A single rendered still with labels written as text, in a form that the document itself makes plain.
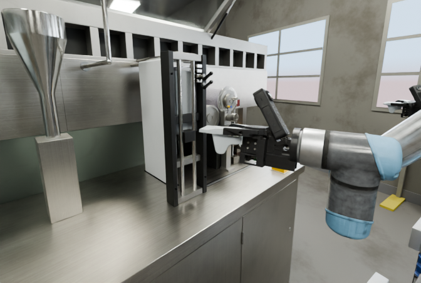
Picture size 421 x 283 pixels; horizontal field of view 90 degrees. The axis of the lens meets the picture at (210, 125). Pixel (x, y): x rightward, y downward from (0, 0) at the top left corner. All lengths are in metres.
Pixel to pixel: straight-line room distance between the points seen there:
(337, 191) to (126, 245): 0.55
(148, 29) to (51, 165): 0.77
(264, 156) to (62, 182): 0.64
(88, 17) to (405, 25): 3.03
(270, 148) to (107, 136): 0.84
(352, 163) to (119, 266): 0.57
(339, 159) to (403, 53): 2.84
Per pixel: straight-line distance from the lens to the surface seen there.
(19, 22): 0.79
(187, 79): 0.78
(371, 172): 0.45
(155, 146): 1.00
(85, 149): 1.11
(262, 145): 0.45
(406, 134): 0.57
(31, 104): 1.05
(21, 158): 1.09
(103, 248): 0.73
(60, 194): 0.86
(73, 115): 1.07
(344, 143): 0.43
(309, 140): 0.43
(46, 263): 0.75
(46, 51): 0.78
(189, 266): 0.81
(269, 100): 0.46
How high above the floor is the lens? 1.34
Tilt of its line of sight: 12 degrees down
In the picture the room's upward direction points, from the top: straight up
